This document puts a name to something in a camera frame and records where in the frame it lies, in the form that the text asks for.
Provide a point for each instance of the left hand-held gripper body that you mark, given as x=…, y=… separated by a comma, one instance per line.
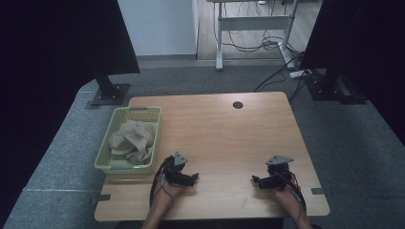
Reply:
x=174, y=170

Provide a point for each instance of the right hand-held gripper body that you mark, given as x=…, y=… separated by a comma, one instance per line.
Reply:
x=279, y=170

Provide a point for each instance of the beige short-sleeved shirt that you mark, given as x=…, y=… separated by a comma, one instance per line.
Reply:
x=133, y=140

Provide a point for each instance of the green plastic basket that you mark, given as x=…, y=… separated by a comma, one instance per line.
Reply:
x=106, y=156

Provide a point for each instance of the person's left hand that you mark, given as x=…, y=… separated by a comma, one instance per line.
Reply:
x=168, y=195

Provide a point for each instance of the person's right hand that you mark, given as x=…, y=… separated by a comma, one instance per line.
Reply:
x=288, y=197

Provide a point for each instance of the grey tape strip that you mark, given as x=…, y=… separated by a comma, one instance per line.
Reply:
x=317, y=191
x=104, y=197

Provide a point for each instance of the black round table grommet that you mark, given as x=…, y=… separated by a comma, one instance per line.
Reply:
x=238, y=105

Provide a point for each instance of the white power strip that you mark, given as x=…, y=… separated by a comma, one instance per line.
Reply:
x=299, y=73

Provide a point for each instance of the large black curtain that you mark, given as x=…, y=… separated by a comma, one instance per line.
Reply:
x=366, y=47
x=47, y=79

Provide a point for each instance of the black stand with base plate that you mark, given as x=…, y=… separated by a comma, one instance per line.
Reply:
x=331, y=89
x=110, y=92

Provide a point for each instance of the white metal desk frame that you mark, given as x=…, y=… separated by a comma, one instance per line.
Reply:
x=254, y=23

